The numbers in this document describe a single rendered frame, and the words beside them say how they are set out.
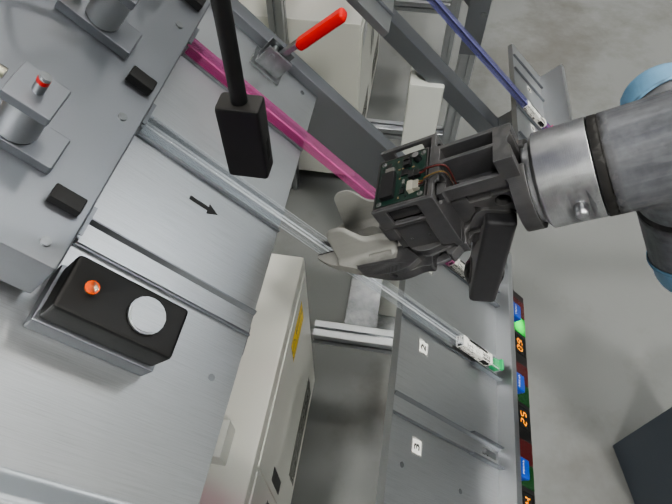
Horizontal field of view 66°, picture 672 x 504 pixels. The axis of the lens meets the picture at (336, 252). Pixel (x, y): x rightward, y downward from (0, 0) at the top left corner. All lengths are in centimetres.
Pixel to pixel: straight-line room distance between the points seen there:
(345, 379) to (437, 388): 88
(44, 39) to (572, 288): 159
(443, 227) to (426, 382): 23
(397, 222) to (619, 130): 17
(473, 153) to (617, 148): 9
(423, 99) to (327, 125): 33
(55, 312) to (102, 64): 17
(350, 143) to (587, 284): 125
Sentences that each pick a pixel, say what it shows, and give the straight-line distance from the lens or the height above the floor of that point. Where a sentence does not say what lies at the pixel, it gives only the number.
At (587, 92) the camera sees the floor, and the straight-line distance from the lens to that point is 250.
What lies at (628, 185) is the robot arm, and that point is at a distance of 39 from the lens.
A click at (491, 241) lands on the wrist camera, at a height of 102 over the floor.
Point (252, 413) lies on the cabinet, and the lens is 79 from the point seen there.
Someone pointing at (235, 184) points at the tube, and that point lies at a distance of 46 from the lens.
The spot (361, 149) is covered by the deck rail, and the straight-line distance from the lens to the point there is 67.
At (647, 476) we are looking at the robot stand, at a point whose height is 10.
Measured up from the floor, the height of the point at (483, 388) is 74.
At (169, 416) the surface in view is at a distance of 39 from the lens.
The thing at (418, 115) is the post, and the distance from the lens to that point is 97.
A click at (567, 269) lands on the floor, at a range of 179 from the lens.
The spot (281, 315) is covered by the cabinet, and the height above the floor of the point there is 62.
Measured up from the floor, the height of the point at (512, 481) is 73.
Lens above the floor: 136
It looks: 54 degrees down
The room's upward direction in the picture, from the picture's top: straight up
